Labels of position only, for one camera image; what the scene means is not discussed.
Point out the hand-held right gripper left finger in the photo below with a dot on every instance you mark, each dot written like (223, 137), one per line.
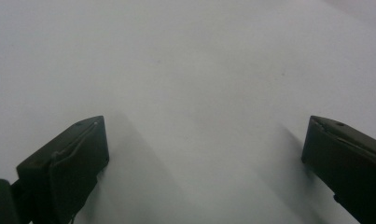
(67, 161)

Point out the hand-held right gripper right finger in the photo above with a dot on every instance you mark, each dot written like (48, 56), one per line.
(347, 161)

